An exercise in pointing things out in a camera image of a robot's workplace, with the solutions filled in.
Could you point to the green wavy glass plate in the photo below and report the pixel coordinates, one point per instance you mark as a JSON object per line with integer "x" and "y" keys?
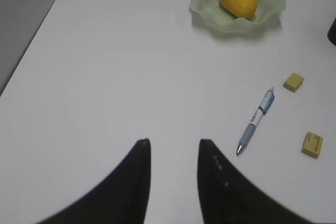
{"x": 216, "y": 16}

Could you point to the plain yellow eraser upper left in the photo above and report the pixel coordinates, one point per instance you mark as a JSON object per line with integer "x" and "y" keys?
{"x": 293, "y": 82}

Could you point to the yellow eraser with print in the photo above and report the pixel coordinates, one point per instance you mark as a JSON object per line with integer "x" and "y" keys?
{"x": 312, "y": 145}

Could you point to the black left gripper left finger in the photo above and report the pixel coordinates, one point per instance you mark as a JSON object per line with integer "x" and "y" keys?
{"x": 122, "y": 197}

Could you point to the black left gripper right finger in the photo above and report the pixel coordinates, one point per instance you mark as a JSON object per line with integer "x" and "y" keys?
{"x": 268, "y": 183}

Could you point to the blue grip pen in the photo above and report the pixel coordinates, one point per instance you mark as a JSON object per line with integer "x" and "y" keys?
{"x": 255, "y": 120}

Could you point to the black mesh pen holder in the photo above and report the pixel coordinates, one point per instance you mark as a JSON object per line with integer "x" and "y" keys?
{"x": 331, "y": 35}

